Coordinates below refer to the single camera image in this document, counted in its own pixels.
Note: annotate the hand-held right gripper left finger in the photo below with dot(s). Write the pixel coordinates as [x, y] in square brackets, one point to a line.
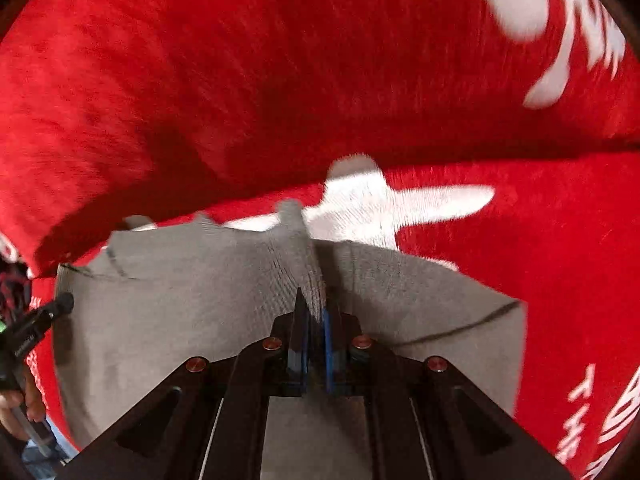
[303, 345]

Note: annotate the red printed blanket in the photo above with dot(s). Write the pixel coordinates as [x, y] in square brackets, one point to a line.
[400, 60]

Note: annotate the red black plaid cloth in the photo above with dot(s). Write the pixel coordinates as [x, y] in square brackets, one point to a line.
[12, 285]

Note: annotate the person's leg in jeans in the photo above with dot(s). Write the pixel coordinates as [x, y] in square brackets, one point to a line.
[50, 452]

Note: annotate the person's left hand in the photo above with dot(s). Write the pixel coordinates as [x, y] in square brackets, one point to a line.
[20, 404]

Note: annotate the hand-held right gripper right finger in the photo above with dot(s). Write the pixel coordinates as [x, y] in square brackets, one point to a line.
[328, 355]

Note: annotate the grey sweater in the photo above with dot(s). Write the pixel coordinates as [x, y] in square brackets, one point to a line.
[175, 310]

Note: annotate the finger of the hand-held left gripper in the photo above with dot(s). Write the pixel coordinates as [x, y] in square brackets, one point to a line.
[54, 306]

